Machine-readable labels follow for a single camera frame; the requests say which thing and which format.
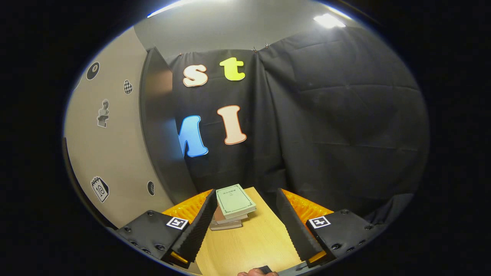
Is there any small ceiling light panel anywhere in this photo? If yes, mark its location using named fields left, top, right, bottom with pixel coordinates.
left=313, top=13, right=346, bottom=30

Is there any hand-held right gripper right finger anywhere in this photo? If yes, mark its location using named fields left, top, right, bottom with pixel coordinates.
left=276, top=187, right=386, bottom=269

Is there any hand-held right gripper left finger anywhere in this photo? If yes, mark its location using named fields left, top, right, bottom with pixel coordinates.
left=116, top=189, right=219, bottom=269

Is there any brown book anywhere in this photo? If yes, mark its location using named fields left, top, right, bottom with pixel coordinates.
left=213, top=206, right=249, bottom=226

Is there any pale green book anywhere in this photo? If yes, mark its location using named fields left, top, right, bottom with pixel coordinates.
left=215, top=183, right=257, bottom=220

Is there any grey-brown book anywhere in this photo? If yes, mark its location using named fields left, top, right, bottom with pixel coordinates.
left=209, top=218, right=243, bottom=231

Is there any black backdrop cloth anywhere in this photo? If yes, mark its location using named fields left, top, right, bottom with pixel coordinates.
left=169, top=26, right=430, bottom=231

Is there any white cabinet door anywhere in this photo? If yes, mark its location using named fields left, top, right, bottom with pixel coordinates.
left=63, top=26, right=175, bottom=230

